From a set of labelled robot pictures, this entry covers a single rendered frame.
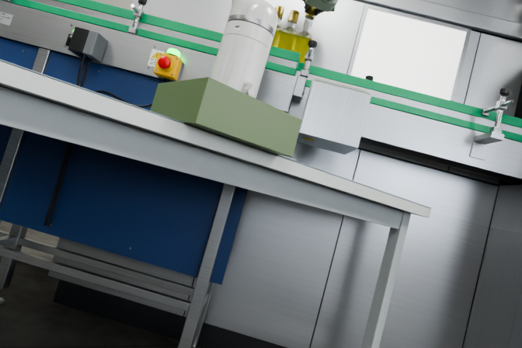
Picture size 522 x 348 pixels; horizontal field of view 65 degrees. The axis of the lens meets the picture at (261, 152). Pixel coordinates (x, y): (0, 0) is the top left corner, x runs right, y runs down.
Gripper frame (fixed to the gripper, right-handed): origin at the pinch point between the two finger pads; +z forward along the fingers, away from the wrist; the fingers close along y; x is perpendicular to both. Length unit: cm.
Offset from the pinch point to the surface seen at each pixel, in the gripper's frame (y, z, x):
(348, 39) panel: -19.4, 8.4, 2.6
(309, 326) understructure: -34, 8, 115
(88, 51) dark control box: 68, -5, 42
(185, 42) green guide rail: 40.5, -2.0, 28.2
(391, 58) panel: -37.1, 3.9, 6.0
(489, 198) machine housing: -86, -7, 49
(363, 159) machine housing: -37, 7, 48
